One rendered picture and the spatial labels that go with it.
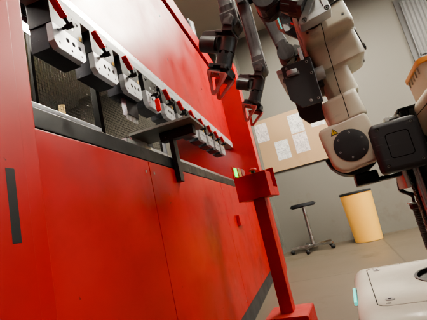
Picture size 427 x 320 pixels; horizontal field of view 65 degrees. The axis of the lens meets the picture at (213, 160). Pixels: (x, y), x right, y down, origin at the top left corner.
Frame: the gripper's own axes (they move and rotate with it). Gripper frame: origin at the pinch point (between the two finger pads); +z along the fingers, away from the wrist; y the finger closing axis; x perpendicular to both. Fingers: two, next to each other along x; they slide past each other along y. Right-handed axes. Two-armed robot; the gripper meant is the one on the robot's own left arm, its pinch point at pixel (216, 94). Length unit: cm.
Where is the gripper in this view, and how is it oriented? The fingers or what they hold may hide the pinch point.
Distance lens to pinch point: 116.0
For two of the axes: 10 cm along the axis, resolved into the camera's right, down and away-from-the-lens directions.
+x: 9.1, 1.9, -3.7
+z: -2.2, 9.8, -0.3
